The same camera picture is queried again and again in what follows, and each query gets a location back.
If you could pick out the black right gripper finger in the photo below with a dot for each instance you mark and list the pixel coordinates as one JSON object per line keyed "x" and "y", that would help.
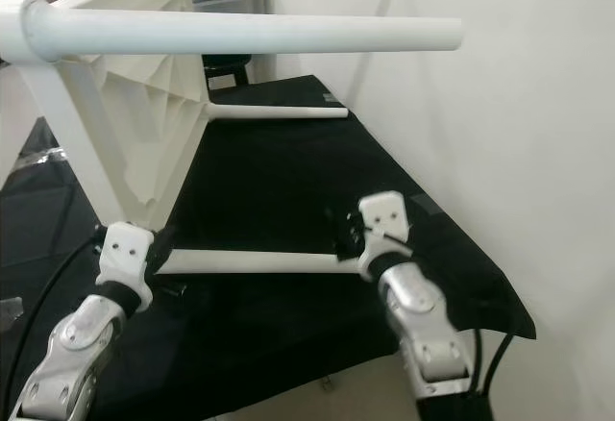
{"x": 336, "y": 223}

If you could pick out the white plastic table top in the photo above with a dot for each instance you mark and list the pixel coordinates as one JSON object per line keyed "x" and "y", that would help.
{"x": 135, "y": 104}

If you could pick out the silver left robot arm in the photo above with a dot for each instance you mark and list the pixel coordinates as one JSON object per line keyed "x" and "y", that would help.
{"x": 77, "y": 359}

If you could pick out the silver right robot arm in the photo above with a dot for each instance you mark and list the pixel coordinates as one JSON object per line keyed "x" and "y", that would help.
{"x": 428, "y": 334}

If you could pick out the black tablecloth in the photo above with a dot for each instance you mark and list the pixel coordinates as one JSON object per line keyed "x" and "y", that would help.
{"x": 279, "y": 190}

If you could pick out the grey tape piece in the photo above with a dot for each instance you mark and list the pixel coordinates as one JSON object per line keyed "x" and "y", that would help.
{"x": 426, "y": 204}
{"x": 336, "y": 99}

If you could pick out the black wooden stool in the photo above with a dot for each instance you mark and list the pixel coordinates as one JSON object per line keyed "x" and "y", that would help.
{"x": 226, "y": 67}

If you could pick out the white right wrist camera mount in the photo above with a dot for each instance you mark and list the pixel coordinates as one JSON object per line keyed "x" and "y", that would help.
{"x": 384, "y": 214}

